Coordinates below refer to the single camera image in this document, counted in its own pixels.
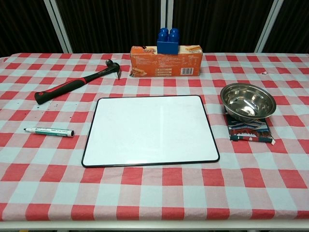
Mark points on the green whiteboard marker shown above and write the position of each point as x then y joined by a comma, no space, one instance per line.
51,131

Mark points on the white dry-erase board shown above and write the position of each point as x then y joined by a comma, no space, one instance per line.
149,130

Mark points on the red white checkered tablecloth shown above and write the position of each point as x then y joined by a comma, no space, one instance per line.
154,188

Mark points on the orange biscuit box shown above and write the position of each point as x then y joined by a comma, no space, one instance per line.
166,63

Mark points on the blue toy building block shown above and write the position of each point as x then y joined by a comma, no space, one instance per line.
168,43

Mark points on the stainless steel bowl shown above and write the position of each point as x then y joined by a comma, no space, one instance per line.
247,101

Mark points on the red black claw hammer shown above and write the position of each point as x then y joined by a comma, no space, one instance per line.
65,86

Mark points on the dark patterned snack packet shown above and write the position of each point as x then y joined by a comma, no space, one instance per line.
249,131

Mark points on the white metal frame post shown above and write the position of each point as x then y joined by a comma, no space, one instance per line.
60,25
266,25
164,14

